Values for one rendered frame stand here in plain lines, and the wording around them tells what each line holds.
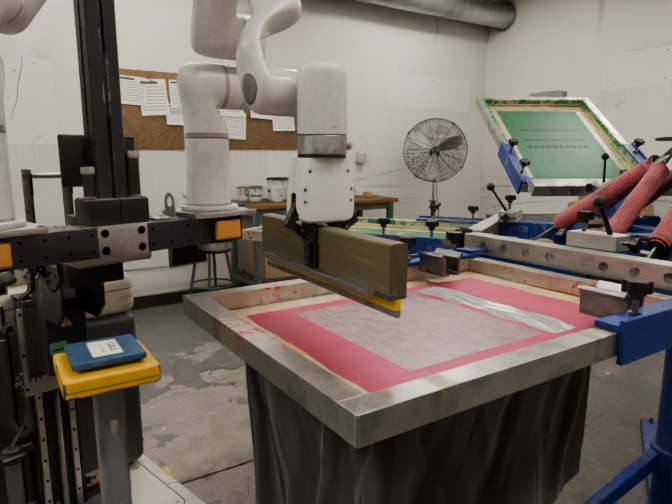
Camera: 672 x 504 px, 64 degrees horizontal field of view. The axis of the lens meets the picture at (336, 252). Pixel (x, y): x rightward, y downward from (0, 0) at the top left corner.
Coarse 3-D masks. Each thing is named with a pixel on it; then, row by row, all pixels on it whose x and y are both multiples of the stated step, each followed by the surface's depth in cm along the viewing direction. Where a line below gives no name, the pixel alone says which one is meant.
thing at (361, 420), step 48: (240, 288) 108; (288, 288) 111; (576, 288) 115; (240, 336) 80; (576, 336) 79; (288, 384) 67; (336, 384) 62; (432, 384) 62; (480, 384) 65; (528, 384) 70; (336, 432) 59; (384, 432) 57
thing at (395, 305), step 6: (294, 270) 92; (312, 276) 87; (324, 282) 84; (342, 288) 80; (354, 294) 77; (372, 300) 73; (378, 300) 72; (384, 300) 71; (396, 300) 69; (384, 306) 71; (390, 306) 70; (396, 306) 69
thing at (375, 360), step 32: (448, 320) 98; (480, 320) 98; (512, 320) 98; (576, 320) 98; (320, 352) 82; (352, 352) 82; (384, 352) 82; (416, 352) 82; (448, 352) 82; (480, 352) 82; (384, 384) 71
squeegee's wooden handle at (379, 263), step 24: (264, 216) 98; (264, 240) 99; (288, 240) 90; (336, 240) 78; (360, 240) 73; (384, 240) 70; (336, 264) 78; (360, 264) 73; (384, 264) 69; (384, 288) 69
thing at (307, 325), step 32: (416, 288) 122; (448, 288) 122; (480, 288) 122; (512, 288) 122; (256, 320) 98; (288, 320) 98; (320, 320) 98; (352, 320) 98; (384, 320) 98; (416, 320) 98
